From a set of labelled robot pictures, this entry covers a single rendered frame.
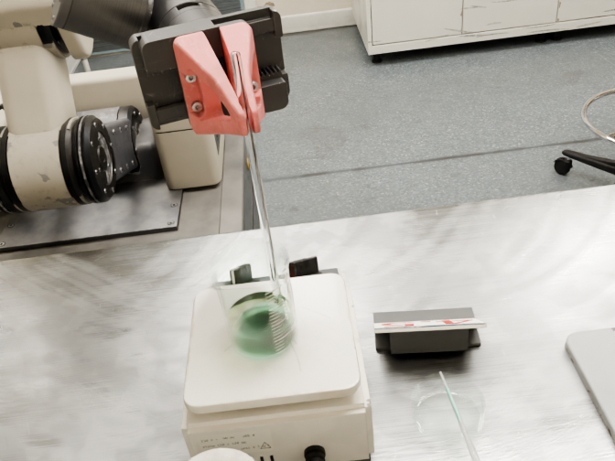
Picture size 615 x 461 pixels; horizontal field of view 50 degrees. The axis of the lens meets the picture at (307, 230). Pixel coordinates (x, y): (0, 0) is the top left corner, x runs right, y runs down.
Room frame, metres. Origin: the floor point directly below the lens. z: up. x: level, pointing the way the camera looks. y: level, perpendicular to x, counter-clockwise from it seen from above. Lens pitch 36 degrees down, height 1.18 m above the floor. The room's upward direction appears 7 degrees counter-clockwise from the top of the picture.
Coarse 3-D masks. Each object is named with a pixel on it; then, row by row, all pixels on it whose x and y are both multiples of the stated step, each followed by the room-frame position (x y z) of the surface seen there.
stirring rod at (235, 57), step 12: (240, 60) 0.36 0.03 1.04; (240, 72) 0.35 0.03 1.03; (240, 84) 0.35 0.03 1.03; (240, 96) 0.35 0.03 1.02; (252, 132) 0.36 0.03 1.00; (252, 144) 0.35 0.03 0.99; (252, 156) 0.35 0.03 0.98; (252, 168) 0.36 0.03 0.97; (264, 204) 0.36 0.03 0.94; (264, 216) 0.36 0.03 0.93; (264, 228) 0.36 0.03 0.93; (264, 240) 0.36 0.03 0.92
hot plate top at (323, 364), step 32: (320, 288) 0.39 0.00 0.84; (192, 320) 0.37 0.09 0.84; (320, 320) 0.35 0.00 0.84; (192, 352) 0.34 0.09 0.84; (224, 352) 0.33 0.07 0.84; (288, 352) 0.32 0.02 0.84; (320, 352) 0.32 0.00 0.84; (352, 352) 0.32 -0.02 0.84; (192, 384) 0.31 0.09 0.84; (224, 384) 0.30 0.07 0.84; (256, 384) 0.30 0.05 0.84; (288, 384) 0.30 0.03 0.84; (320, 384) 0.29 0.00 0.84; (352, 384) 0.29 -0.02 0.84
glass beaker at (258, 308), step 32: (224, 256) 0.36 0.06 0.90; (256, 256) 0.37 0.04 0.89; (288, 256) 0.34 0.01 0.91; (224, 288) 0.35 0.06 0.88; (256, 288) 0.32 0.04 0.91; (288, 288) 0.33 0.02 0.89; (224, 320) 0.33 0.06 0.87; (256, 320) 0.32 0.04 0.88; (288, 320) 0.33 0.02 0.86; (256, 352) 0.32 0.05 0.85
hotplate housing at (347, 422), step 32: (352, 320) 0.37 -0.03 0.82; (192, 416) 0.29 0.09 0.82; (224, 416) 0.29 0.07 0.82; (256, 416) 0.29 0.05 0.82; (288, 416) 0.29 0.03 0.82; (320, 416) 0.28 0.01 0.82; (352, 416) 0.28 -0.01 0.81; (192, 448) 0.28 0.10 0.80; (256, 448) 0.28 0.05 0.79; (288, 448) 0.28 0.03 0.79; (320, 448) 0.28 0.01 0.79; (352, 448) 0.28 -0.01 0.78
